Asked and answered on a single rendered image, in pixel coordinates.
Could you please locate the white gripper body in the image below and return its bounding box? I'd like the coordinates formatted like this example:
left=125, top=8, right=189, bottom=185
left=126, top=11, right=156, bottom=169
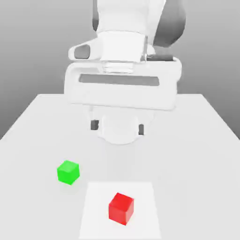
left=63, top=56, right=183, bottom=112

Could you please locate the small green cube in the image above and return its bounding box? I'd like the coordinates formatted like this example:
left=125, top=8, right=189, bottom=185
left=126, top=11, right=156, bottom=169
left=57, top=160, right=81, bottom=186

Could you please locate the small red cube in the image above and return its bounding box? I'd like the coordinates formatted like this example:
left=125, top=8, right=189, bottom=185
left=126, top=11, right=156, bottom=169
left=108, top=192, right=135, bottom=226

